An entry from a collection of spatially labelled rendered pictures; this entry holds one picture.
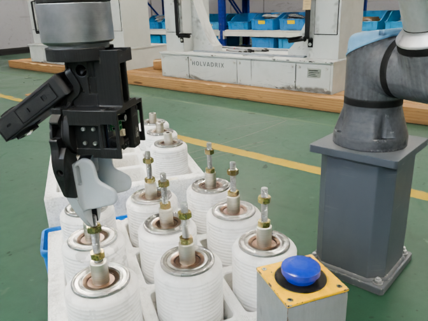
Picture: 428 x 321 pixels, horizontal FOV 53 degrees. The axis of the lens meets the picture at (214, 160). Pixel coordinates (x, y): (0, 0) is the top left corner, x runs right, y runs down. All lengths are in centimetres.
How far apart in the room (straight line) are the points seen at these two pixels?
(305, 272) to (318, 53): 228
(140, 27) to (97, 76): 354
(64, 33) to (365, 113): 62
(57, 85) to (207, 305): 34
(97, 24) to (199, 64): 271
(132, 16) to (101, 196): 349
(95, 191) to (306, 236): 77
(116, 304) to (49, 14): 34
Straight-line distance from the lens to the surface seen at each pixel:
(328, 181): 96
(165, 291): 60
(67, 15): 46
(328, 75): 259
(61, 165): 49
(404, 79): 84
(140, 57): 400
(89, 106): 49
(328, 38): 264
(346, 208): 96
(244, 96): 284
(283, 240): 66
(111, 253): 67
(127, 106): 48
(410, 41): 80
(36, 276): 113
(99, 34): 47
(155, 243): 69
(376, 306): 98
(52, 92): 49
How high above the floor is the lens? 58
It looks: 20 degrees down
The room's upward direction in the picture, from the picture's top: 2 degrees counter-clockwise
